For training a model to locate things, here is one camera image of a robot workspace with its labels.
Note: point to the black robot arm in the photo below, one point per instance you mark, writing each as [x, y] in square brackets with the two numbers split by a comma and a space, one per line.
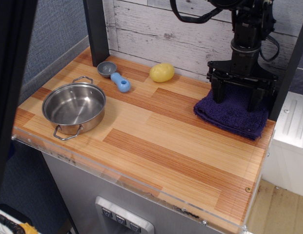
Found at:
[252, 22]

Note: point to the blue grey toy scoop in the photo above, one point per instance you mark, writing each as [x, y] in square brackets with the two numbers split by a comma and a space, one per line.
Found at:
[108, 69]

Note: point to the purple cloth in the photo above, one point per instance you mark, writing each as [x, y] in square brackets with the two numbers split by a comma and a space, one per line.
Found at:
[232, 115]

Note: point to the clear acrylic table guard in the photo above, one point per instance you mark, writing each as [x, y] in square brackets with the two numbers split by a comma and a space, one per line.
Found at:
[150, 143]

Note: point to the black vertical post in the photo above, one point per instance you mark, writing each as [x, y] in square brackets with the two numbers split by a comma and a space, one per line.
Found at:
[293, 78]
[96, 28]

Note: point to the black right vertical post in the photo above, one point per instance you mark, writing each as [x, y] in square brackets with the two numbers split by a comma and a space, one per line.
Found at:
[293, 78]

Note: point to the white metal side cabinet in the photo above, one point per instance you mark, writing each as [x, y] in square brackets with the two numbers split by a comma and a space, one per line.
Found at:
[284, 164]

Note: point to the stainless steel pot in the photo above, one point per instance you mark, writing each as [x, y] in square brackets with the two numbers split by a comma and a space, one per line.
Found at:
[74, 108]

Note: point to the black left vertical post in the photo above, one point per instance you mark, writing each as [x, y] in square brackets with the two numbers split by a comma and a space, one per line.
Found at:
[96, 28]

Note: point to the yellow cloth scrap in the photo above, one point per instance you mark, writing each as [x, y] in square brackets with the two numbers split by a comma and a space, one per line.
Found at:
[29, 229]

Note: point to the silver dispenser button panel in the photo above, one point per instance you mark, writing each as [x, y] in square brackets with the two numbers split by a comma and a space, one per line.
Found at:
[123, 217]

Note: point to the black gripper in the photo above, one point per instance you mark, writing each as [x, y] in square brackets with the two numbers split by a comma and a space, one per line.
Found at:
[242, 69]

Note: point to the yellow toy potato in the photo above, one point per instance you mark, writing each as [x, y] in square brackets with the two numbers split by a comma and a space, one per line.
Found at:
[162, 72]

